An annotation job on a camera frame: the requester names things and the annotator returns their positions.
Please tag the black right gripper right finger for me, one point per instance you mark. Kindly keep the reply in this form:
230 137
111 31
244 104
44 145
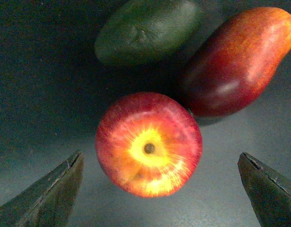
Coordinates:
268 190

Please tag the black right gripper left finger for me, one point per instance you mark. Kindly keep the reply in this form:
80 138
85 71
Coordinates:
47 202

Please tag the red yellow apple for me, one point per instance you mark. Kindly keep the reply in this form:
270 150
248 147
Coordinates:
148 144

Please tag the red mango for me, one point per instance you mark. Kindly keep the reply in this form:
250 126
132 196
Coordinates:
237 62

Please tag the green avocado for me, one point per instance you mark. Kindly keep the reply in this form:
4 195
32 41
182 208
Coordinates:
143 31

